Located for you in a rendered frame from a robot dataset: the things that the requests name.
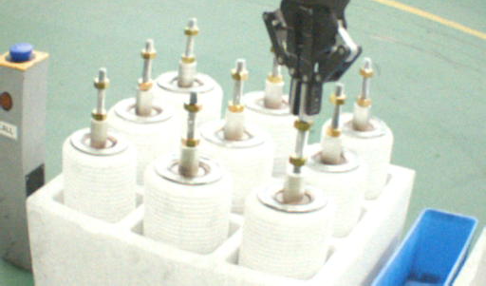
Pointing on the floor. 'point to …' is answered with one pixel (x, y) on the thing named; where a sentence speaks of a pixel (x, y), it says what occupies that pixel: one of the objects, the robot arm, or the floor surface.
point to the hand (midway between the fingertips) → (305, 98)
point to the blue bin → (430, 251)
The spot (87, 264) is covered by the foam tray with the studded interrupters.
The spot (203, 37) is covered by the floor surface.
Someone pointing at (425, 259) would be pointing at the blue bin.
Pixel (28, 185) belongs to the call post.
